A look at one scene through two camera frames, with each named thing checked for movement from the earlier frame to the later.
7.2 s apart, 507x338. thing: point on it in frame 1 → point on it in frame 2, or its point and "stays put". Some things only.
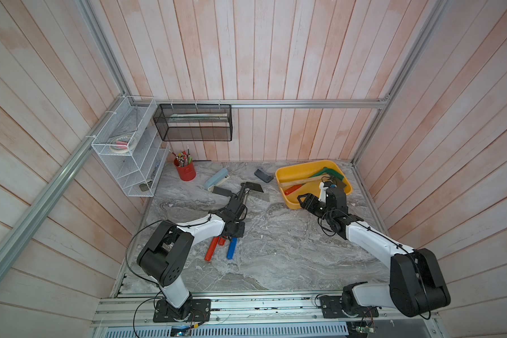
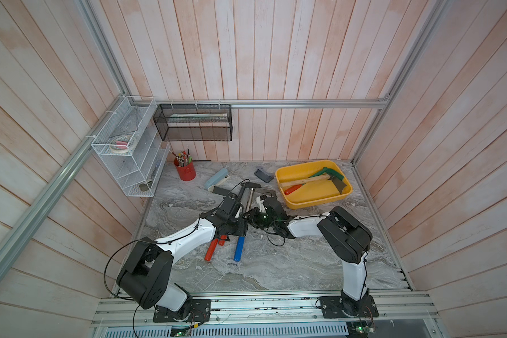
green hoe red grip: x=324 y=171 stays put
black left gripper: x=240 y=233 stays put
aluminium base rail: x=256 y=310 stays put
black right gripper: x=311 y=201 → x=253 y=216
